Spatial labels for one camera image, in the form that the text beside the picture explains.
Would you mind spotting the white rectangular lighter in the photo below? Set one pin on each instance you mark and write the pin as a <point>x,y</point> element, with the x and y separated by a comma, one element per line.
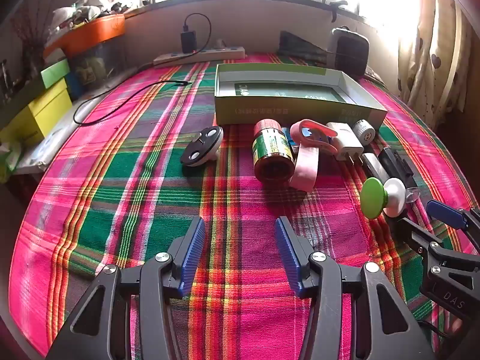
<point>375,167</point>

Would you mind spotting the white power strip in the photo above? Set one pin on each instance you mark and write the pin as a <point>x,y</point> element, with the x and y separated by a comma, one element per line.
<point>210,55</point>

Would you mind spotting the dark glass tank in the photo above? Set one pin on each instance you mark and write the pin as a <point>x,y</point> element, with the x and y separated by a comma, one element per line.
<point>97,65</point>

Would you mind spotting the black rectangular device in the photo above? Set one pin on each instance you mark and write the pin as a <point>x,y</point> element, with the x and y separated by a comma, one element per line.
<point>395,165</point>

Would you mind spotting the orange plastic tray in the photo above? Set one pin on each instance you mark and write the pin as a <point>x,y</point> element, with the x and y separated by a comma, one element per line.
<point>90,33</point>

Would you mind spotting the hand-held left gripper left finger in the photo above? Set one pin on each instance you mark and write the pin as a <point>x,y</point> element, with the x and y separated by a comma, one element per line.
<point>193,247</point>

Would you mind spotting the blue translucent usb device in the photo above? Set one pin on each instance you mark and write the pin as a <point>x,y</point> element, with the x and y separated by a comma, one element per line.
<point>289,138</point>

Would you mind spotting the green cardboard box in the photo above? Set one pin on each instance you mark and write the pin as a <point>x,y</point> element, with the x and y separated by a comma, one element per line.
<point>285,110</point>

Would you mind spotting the green white suction knob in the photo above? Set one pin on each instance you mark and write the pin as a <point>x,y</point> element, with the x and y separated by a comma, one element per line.
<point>375,197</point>

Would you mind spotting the small silver round tin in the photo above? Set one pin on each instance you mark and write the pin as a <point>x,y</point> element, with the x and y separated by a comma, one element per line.
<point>363,131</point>

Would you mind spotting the black window latch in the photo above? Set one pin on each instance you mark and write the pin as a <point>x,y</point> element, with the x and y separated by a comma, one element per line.
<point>335,9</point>

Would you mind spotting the yellow box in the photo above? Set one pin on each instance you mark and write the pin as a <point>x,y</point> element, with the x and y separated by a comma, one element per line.
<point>48,108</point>

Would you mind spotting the grey space heater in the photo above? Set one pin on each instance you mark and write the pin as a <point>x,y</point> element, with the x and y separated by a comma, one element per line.
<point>352,52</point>

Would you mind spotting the pink green plaid blanket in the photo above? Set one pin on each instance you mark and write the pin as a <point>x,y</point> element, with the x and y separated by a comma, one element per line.
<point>150,195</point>

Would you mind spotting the brown bottle red cap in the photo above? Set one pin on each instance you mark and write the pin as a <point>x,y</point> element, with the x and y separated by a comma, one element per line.
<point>272,153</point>

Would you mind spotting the dried branches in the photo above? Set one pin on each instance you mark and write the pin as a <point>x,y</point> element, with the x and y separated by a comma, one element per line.
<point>30,41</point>

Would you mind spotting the patterned beige curtain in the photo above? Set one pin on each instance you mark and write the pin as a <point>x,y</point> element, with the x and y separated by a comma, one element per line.
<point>435,52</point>

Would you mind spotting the green white tissue pack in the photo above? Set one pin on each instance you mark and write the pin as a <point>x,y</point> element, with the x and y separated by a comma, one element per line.
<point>9,161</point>

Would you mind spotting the black charger adapter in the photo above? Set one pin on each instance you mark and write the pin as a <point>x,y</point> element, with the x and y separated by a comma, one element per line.
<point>188,41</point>

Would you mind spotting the dark green cloth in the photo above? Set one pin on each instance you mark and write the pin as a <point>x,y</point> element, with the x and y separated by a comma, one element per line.
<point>300,48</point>

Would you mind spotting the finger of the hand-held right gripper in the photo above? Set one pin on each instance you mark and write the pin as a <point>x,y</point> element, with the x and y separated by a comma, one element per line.
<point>444,212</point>
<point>416,234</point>

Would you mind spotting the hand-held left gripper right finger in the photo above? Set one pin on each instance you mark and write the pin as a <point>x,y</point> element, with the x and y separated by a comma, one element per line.
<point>287,247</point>

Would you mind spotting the pile of packets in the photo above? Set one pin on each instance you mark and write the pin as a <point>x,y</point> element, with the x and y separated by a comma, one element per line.
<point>86,9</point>

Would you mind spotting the blue box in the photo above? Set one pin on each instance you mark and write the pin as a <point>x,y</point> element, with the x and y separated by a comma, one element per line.
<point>75,84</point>

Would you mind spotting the white charger plug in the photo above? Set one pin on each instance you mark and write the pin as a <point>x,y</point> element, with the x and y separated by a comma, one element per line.
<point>343,138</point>

